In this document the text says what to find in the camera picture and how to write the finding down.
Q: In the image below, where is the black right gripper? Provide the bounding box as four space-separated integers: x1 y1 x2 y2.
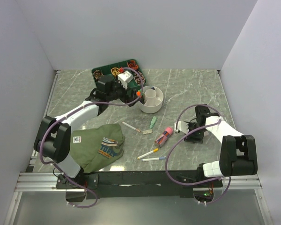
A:
184 121 207 144

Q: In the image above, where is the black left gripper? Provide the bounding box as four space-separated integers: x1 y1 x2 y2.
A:
107 79 141 107

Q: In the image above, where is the white round pen holder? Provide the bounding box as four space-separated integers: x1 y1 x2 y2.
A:
136 86 164 114

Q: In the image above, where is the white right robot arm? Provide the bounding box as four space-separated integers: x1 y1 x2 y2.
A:
185 105 258 187

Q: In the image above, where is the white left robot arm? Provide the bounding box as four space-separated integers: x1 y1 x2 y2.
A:
33 71 138 188

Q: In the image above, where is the brown patterned rolled sock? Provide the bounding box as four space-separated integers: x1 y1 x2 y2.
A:
93 69 103 81

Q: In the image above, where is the yellow patterned rolled sock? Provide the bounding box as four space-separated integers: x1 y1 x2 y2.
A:
111 67 121 76

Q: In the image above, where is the green divided organizer tray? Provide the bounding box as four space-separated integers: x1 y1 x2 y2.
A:
91 59 146 91

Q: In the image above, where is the pink patterned rolled sock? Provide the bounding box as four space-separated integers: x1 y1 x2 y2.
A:
134 72 146 85

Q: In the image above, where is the orange black rolled sock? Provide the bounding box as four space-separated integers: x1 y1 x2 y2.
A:
127 60 138 71

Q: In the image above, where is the white pen brown cap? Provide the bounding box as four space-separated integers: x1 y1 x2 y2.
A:
122 121 141 133

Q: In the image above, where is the pink capped pencil tube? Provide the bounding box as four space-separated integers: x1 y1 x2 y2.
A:
154 127 174 148

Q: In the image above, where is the beige eraser block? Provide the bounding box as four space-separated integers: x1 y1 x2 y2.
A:
142 129 153 135

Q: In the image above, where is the green folded t-shirt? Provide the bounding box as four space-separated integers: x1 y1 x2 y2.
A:
70 123 125 173

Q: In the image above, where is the white pen yellow cap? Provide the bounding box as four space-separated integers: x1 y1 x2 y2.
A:
137 148 159 160

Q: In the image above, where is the white pen light blue cap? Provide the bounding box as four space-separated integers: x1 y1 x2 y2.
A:
141 156 166 162

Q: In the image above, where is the black front base bar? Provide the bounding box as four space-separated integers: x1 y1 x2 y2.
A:
55 170 225 200

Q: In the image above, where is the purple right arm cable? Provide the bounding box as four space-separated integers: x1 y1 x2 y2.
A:
165 104 231 205

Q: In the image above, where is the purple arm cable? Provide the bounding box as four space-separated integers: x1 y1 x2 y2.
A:
165 104 231 205
39 67 145 209

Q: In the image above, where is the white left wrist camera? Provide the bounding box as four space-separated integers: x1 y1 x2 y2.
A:
118 69 133 90

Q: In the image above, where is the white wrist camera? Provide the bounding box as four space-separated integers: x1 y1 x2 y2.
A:
118 69 133 90
173 121 189 134

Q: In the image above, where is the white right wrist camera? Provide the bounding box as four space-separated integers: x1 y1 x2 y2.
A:
173 121 189 134

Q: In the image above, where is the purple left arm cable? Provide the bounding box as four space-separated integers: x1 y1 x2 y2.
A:
39 67 145 209

